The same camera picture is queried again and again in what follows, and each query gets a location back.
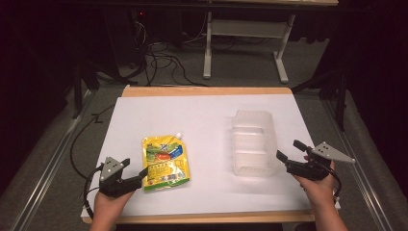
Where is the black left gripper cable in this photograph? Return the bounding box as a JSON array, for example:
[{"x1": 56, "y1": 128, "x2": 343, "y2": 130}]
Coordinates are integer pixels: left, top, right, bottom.
[{"x1": 83, "y1": 163, "x2": 106, "y2": 221}]

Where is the white table sheet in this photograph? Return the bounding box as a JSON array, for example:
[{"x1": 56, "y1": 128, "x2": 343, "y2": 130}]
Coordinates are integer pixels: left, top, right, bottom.
[{"x1": 80, "y1": 93, "x2": 341, "y2": 218}]

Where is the long black floor cable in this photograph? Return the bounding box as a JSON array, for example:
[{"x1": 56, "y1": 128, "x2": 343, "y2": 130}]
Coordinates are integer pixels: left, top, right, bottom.
[{"x1": 69, "y1": 104, "x2": 116, "y2": 181}]

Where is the person's right hand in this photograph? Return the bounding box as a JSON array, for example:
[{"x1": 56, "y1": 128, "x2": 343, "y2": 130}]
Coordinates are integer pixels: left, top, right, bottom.
[{"x1": 292, "y1": 155, "x2": 337, "y2": 207}]

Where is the person's left hand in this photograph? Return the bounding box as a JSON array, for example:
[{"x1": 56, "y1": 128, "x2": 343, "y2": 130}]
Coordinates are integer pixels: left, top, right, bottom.
[{"x1": 93, "y1": 188, "x2": 137, "y2": 216}]

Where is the silver floor rail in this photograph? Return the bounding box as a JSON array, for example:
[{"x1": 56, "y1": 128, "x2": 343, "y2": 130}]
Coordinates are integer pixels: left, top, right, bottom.
[
  {"x1": 9, "y1": 90, "x2": 95, "y2": 231},
  {"x1": 319, "y1": 98, "x2": 400, "y2": 231}
]

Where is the black metal stand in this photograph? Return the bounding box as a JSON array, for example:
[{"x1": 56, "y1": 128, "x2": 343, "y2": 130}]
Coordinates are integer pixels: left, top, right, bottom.
[
  {"x1": 291, "y1": 68, "x2": 350, "y2": 132},
  {"x1": 70, "y1": 56, "x2": 101, "y2": 120}
]

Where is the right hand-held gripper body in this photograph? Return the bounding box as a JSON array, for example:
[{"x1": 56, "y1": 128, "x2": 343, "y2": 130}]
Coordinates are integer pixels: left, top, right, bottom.
[{"x1": 285, "y1": 141, "x2": 356, "y2": 182}]

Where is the yellow spout pouch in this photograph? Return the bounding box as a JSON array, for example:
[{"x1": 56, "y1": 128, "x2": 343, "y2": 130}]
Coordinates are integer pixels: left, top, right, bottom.
[{"x1": 141, "y1": 131, "x2": 191, "y2": 193}]

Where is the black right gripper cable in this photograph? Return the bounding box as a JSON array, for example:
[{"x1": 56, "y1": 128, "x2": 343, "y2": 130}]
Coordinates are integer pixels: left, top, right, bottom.
[{"x1": 327, "y1": 167, "x2": 343, "y2": 201}]

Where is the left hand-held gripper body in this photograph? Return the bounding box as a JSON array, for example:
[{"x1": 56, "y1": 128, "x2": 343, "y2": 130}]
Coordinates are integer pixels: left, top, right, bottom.
[{"x1": 98, "y1": 156, "x2": 143, "y2": 198}]

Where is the tangle of black floor cables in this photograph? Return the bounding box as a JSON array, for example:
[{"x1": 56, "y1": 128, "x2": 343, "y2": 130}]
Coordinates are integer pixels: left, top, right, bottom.
[{"x1": 127, "y1": 13, "x2": 210, "y2": 88}]

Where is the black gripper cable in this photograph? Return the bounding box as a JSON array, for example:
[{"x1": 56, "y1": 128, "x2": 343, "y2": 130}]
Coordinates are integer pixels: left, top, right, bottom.
[
  {"x1": 83, "y1": 163, "x2": 106, "y2": 221},
  {"x1": 327, "y1": 167, "x2": 343, "y2": 201}
]

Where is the white metal desk frame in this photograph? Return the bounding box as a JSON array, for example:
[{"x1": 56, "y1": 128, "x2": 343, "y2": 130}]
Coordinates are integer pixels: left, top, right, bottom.
[{"x1": 202, "y1": 11, "x2": 297, "y2": 85}]

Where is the clear plastic container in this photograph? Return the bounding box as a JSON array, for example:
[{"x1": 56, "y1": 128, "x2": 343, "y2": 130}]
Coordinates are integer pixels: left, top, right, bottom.
[{"x1": 231, "y1": 109, "x2": 283, "y2": 178}]

